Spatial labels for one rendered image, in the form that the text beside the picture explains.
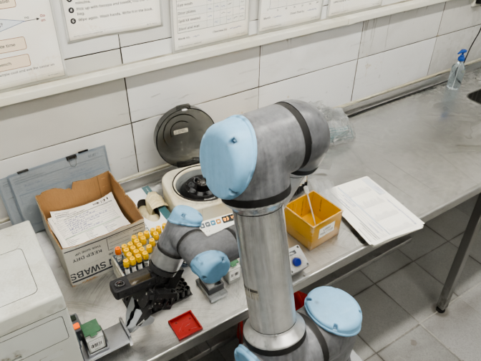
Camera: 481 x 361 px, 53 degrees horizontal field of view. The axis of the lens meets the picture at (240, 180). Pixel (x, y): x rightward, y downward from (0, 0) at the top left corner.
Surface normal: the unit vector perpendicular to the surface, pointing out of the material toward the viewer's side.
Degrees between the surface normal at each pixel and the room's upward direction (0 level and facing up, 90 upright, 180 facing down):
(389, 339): 0
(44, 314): 90
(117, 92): 90
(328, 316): 10
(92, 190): 88
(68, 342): 90
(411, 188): 0
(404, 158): 0
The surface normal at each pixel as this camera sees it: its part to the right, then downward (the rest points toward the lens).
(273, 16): 0.54, 0.55
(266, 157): 0.56, 0.15
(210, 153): -0.81, 0.20
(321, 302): 0.16, -0.82
